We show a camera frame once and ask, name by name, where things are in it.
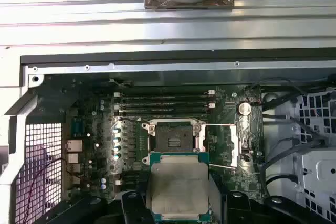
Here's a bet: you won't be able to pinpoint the CPU socket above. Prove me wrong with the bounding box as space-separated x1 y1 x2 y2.
141 118 208 156

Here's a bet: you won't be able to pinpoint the metal socket cover frame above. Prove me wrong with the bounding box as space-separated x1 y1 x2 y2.
195 123 240 169

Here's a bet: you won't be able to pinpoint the silver topped CPU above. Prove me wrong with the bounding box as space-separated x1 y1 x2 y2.
146 151 211 222

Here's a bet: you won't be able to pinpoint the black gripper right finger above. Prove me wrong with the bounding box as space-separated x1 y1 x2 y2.
223 190 336 224

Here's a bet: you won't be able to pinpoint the silver PC case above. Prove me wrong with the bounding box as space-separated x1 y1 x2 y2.
0 49 336 224

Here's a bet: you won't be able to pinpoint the blue port connector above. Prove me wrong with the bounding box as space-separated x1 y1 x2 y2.
70 118 85 138

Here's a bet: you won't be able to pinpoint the black RAM slot white clips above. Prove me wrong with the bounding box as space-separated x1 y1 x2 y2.
114 102 216 110
114 90 216 97

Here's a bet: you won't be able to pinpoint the thick black cable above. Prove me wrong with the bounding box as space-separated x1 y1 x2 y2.
262 113 328 146

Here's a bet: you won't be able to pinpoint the thin metal locking lever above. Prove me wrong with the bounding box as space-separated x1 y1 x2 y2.
209 163 236 169
118 115 149 124

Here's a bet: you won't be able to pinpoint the silver coin battery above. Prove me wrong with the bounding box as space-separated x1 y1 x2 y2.
238 102 251 116

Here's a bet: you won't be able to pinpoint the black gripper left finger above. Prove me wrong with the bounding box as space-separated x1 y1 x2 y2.
39 191 154 224

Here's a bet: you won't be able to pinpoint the thin red wire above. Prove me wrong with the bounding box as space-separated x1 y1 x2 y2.
27 157 64 198

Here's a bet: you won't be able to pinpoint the green motherboard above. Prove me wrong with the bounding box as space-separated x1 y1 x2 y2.
62 76 265 201

